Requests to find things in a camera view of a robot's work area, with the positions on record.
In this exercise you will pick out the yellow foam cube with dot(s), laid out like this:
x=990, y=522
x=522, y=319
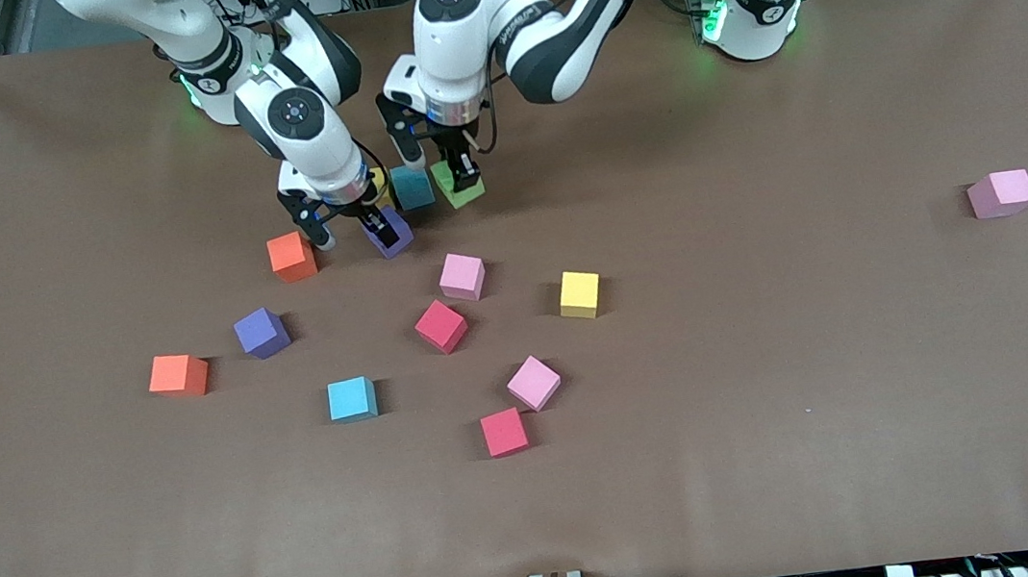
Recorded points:
x=381, y=187
x=580, y=295

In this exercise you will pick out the orange foam cube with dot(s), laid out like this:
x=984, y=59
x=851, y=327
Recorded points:
x=292, y=257
x=178, y=375

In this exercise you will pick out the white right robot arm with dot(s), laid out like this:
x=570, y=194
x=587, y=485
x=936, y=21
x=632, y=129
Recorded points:
x=302, y=129

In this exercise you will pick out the cyan foam cube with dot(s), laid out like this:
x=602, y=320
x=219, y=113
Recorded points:
x=352, y=399
x=413, y=189

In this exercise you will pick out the purple foam cube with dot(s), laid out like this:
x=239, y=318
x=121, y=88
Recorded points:
x=262, y=333
x=403, y=244

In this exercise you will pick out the pale mauve foam cube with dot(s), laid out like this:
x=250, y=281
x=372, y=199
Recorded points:
x=1002, y=194

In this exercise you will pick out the red foam cube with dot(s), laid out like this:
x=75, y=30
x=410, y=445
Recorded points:
x=441, y=326
x=503, y=432

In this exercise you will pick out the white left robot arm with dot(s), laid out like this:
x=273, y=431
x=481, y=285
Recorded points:
x=544, y=43

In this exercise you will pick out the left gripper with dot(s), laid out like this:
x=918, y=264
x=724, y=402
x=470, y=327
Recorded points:
x=453, y=143

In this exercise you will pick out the pink foam cube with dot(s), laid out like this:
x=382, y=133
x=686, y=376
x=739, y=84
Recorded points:
x=534, y=383
x=461, y=276

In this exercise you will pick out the green foam cube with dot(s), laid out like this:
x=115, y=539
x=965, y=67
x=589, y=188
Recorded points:
x=444, y=180

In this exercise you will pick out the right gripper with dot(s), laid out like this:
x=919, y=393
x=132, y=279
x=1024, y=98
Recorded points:
x=360, y=210

